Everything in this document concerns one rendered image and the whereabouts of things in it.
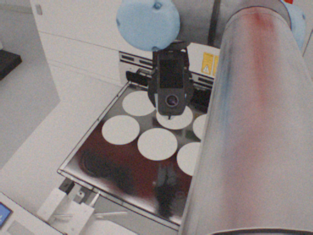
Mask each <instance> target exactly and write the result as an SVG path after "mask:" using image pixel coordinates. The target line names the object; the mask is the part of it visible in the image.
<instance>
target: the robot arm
mask: <svg viewBox="0 0 313 235"><path fill-rule="evenodd" d="M305 20H306V16H305V14H304V11H303V10H302V9H301V8H300V7H298V6H296V5H293V4H289V3H287V2H285V1H283V0H123V1H122V3H121V5H120V6H119V8H118V9H117V14H116V22H117V23H116V25H117V28H118V30H119V32H120V34H121V36H122V37H123V38H124V39H125V41H126V42H127V43H129V44H130V45H131V46H133V47H134V48H136V49H138V50H141V51H152V71H151V76H152V80H147V96H148V98H149V100H150V102H151V103H152V105H153V106H154V108H156V110H157V112H159V114H160V116H162V117H163V118H164V119H165V120H167V121H168V120H170V121H171V120H173V119H174V118H175V117H176V116H181V115H182V114H183V113H184V110H185V108H186V106H187V104H188V103H189V102H190V100H191V99H192V97H193V93H194V89H193V85H194V80H190V77H191V76H192V72H191V71H189V67H190V62H189V57H188V49H187V47H188V46H189V45H190V44H191V42H192V43H197V44H199V45H206V46H211V47H217V48H220V52H219V58H218V63H217V68H216V73H215V79H214V82H213V87H212V93H211V96H210V101H209V104H208V112H207V118H205V124H204V129H203V133H202V138H201V143H200V146H199V152H198V155H197V160H196V166H195V169H194V171H193V176H192V180H191V185H190V190H189V194H188V198H187V201H186V204H185V209H184V211H183V217H182V221H181V225H180V229H179V233H178V235H313V82H312V80H311V77H310V75H309V72H308V69H307V67H306V64H305V62H304V60H303V57H302V55H301V50H302V47H303V42H304V39H305V35H306V22H305ZM156 50H157V51H156ZM182 50H185V52H184V51H182Z"/></svg>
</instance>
